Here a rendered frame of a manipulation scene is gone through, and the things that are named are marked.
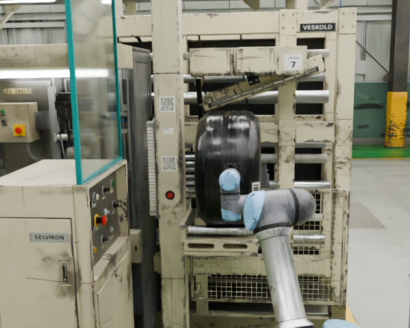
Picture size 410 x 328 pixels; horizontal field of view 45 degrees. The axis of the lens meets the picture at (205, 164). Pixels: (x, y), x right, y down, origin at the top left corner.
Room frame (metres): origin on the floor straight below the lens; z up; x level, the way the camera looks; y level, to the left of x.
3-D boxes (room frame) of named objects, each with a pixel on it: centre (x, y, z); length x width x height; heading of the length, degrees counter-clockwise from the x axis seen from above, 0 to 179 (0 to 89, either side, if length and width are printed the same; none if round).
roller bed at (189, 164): (2.84, 0.09, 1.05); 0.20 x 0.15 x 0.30; 84
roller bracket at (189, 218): (2.46, 0.09, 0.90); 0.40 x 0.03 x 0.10; 174
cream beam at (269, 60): (2.72, -0.24, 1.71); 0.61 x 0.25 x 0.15; 84
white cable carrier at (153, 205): (2.43, 0.26, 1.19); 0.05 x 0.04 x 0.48; 174
